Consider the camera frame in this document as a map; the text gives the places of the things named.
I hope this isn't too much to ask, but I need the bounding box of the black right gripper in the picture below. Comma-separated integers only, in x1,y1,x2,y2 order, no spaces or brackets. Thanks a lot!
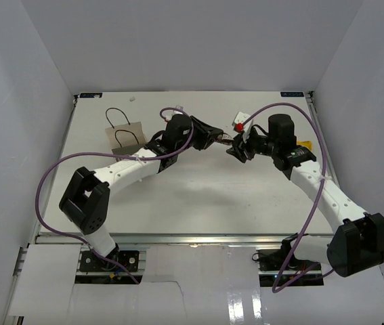
226,127,278,164

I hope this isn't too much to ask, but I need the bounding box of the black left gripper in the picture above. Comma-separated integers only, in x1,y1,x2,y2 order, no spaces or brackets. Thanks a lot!
175,116,223,154

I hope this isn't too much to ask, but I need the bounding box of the purple brown snack wrapper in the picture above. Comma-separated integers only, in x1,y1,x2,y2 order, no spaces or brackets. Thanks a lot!
215,133,233,146

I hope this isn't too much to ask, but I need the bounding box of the yellow purple snack packet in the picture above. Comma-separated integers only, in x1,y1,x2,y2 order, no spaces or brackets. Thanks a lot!
297,141,313,152

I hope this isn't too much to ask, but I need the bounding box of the grey white paper coffee bag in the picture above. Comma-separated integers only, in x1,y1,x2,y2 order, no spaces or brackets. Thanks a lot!
105,107,148,155

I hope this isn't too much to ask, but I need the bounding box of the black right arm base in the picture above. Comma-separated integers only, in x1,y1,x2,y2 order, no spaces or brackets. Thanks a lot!
251,249,324,288

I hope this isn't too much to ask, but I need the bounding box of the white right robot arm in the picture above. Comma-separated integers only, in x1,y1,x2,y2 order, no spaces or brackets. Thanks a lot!
227,112,384,277

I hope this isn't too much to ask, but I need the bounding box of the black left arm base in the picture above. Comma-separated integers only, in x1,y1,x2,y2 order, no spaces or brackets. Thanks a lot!
78,251,140,275

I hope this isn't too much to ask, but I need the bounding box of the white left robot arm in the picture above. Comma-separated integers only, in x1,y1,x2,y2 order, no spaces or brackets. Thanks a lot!
59,114,223,270

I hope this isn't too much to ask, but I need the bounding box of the blue corner label right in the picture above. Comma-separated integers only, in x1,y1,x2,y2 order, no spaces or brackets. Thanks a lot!
280,91,305,98

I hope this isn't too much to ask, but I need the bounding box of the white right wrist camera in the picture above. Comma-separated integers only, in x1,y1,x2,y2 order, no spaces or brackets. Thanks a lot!
232,112,252,142

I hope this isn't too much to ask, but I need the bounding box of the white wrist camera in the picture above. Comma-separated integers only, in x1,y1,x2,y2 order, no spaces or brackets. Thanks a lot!
232,112,252,142
161,105,184,122

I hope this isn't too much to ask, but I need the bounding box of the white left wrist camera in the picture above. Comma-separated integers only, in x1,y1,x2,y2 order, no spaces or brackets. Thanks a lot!
161,105,184,122

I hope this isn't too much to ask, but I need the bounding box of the aluminium front rail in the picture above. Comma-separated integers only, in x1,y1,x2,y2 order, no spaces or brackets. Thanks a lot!
35,233,335,247

